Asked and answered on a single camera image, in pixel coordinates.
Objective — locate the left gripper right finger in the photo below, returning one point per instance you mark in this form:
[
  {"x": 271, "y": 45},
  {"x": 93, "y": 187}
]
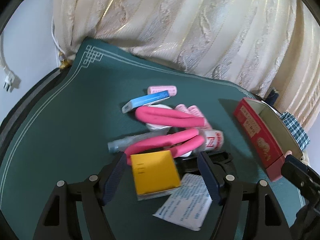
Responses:
[{"x": 265, "y": 218}]

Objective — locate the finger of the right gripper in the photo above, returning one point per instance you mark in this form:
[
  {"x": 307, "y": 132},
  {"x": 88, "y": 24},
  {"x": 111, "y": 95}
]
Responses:
[{"x": 291, "y": 159}]

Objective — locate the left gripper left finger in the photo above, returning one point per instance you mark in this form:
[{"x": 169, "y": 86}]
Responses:
[{"x": 59, "y": 218}]

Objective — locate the yellow white medicine box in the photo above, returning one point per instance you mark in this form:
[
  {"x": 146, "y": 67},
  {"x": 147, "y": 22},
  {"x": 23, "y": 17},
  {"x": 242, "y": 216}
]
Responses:
[{"x": 155, "y": 174}]

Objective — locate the blue plaid cloth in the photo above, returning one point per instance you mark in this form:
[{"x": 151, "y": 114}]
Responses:
[{"x": 296, "y": 130}]

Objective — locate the red pink tin box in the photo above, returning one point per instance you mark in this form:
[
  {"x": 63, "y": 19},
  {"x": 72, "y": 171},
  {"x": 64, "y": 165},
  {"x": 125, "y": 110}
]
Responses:
[{"x": 268, "y": 134}]

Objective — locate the white red label bottle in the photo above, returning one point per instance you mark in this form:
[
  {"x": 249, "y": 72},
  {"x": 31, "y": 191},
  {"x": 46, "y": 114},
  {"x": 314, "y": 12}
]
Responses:
[{"x": 213, "y": 140}]

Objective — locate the white wet wipe packet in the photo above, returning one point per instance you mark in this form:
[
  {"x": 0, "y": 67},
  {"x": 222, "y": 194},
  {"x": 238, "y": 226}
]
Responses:
[{"x": 188, "y": 205}]

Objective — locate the green table mat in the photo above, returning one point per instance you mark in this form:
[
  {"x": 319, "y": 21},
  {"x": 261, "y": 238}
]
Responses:
[{"x": 65, "y": 136}]

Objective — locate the pale blue tube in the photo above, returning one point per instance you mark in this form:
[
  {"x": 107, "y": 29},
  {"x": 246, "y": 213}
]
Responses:
[{"x": 122, "y": 144}]

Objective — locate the pink hair roller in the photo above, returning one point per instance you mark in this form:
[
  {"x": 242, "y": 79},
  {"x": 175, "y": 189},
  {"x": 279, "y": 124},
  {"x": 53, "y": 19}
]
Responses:
[
  {"x": 194, "y": 110},
  {"x": 172, "y": 90}
]

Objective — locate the cream patterned curtain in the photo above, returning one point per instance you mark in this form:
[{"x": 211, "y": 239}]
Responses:
[{"x": 257, "y": 44}]

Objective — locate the long pink foam curler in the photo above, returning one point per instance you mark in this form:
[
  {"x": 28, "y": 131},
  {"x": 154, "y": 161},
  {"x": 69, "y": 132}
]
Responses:
[{"x": 167, "y": 117}]

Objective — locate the blue white medicine box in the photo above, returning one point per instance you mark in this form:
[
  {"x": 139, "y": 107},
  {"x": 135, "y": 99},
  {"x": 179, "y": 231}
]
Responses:
[{"x": 145, "y": 101}]

